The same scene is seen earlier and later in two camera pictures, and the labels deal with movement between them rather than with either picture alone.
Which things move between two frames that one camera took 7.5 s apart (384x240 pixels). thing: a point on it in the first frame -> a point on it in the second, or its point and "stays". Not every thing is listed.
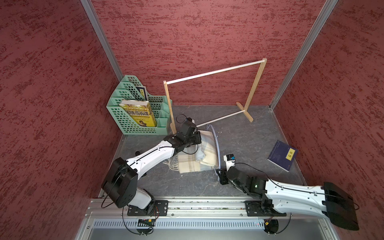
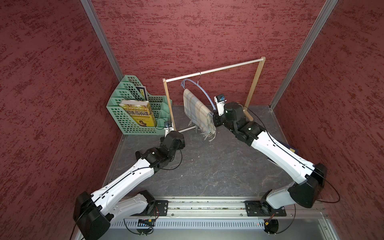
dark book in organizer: x=142 y=91 stays
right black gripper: x=222 y=178 -> x=216 y=117
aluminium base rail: x=115 y=208 stays
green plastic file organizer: x=126 y=91 stays
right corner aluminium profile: x=330 y=6 stays
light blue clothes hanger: x=218 y=171 -> x=197 y=84
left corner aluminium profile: x=91 y=14 stays
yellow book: x=140 y=112 stays
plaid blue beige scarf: x=201 y=157 -> x=200 y=114
